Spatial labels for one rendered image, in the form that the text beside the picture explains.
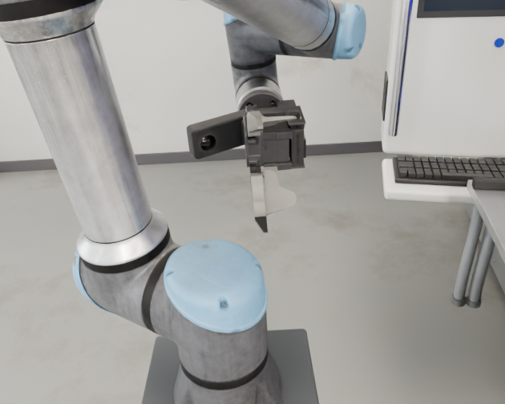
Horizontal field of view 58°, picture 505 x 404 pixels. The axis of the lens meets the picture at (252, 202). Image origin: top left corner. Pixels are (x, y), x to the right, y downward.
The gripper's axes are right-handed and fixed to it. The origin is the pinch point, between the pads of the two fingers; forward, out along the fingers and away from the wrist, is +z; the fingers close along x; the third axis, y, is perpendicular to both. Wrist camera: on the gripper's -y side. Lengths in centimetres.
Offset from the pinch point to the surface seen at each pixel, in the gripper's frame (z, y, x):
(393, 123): -62, 39, 26
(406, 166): -52, 41, 34
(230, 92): -250, -5, 94
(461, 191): -42, 51, 35
